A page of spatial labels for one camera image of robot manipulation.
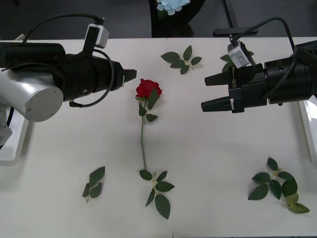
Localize pale blue flower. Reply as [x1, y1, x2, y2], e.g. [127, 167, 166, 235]
[156, 0, 191, 20]

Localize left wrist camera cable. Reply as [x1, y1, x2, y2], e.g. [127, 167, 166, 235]
[22, 13, 106, 44]

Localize three-leaf green twig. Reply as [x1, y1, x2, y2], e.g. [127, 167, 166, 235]
[82, 166, 106, 203]

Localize twig with pale leaves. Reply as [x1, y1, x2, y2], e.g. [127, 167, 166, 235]
[281, 178, 311, 214]

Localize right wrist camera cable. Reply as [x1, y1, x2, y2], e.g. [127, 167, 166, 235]
[229, 16, 298, 100]

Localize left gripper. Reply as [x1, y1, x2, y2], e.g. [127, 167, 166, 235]
[110, 60, 138, 92]

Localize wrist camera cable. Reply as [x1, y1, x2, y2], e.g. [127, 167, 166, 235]
[229, 16, 298, 100]
[22, 13, 106, 44]

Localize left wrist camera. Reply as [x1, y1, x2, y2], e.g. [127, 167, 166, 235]
[83, 23, 109, 58]

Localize red rose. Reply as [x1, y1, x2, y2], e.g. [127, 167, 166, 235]
[135, 78, 163, 172]

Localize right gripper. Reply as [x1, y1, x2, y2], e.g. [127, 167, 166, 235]
[201, 63, 269, 114]

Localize person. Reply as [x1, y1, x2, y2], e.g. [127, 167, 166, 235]
[148, 0, 208, 38]

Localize black desk leg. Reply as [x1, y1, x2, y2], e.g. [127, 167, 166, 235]
[214, 0, 260, 35]

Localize five-leaf green twig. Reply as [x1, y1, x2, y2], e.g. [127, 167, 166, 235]
[160, 45, 203, 75]
[248, 157, 294, 200]
[139, 170, 175, 220]

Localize green leaf twig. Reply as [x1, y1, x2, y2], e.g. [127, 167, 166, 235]
[219, 51, 255, 73]

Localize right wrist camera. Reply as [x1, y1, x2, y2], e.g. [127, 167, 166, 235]
[227, 41, 257, 69]

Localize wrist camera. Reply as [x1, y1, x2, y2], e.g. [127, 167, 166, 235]
[83, 23, 109, 58]
[227, 41, 257, 69]

